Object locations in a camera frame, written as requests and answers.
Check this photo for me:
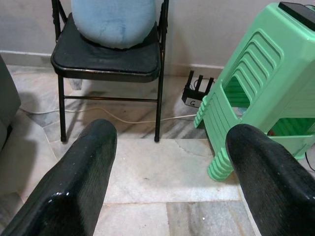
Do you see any green plastic stool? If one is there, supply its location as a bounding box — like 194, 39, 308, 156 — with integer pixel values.
193, 1, 315, 182

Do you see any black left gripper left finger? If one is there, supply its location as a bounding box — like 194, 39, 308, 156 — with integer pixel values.
0, 118, 118, 236

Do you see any black folding chair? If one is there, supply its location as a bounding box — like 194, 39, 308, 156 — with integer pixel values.
51, 0, 170, 143

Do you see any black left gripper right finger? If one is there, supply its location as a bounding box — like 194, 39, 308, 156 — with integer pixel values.
225, 123, 315, 236

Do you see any white floor cable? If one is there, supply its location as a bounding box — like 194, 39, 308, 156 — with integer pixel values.
23, 107, 197, 123

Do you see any black wifi router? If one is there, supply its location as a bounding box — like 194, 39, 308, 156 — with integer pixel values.
181, 70, 215, 108

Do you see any light blue pillow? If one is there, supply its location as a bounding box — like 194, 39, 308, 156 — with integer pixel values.
70, 0, 157, 51

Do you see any flat black device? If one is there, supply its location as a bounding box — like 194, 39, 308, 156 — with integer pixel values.
279, 1, 315, 25

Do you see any grey-green leather sofa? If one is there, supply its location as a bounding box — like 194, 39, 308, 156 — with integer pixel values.
0, 55, 21, 153

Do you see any thin black cable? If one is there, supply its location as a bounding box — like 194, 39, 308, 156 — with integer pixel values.
304, 145, 315, 170

